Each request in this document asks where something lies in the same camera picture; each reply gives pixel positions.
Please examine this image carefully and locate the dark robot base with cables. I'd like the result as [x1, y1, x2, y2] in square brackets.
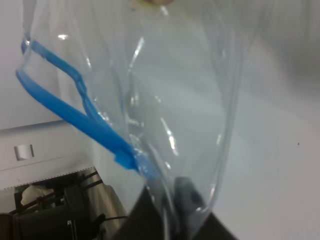
[0, 170, 128, 240]

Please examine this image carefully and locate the white cabinet with metal handle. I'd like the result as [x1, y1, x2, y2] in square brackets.
[0, 121, 93, 190]

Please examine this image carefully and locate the clear zip bag blue seal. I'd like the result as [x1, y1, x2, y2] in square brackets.
[16, 0, 261, 240]

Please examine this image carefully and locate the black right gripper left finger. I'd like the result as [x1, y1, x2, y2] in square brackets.
[119, 188, 175, 240]

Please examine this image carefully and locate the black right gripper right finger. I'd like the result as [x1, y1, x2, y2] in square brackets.
[174, 176, 237, 240]

